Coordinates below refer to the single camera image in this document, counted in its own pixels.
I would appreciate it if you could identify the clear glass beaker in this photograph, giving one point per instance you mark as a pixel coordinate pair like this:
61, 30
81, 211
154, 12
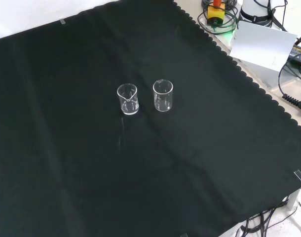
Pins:
127, 105
162, 100

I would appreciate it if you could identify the black power adapter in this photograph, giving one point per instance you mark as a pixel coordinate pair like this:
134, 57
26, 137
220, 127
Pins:
300, 53

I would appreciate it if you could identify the black cloth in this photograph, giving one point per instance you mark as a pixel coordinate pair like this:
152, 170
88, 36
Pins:
66, 128

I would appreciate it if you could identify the yellow stop button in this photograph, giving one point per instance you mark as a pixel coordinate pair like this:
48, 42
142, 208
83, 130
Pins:
215, 14

